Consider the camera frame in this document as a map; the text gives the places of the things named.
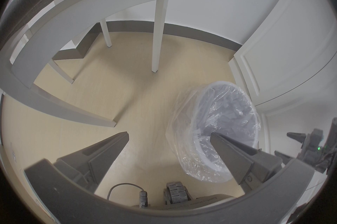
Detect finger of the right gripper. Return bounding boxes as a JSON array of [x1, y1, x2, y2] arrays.
[[286, 132, 307, 143], [274, 150, 297, 166]]

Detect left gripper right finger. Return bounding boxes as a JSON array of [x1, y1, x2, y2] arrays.
[[210, 133, 283, 190]]

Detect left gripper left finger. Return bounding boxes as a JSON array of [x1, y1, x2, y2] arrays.
[[53, 132, 130, 194]]

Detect white trash bin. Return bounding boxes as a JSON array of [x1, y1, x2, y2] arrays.
[[184, 82, 261, 181]]

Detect clear plastic bag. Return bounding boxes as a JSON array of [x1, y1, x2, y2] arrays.
[[165, 81, 262, 183]]

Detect white panelled door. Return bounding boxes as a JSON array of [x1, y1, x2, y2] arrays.
[[228, 0, 337, 163]]

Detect white chair with grey seat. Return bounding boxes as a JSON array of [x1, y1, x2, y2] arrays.
[[0, 0, 181, 128]]

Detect black cable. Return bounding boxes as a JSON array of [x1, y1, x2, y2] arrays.
[[107, 183, 150, 209]]

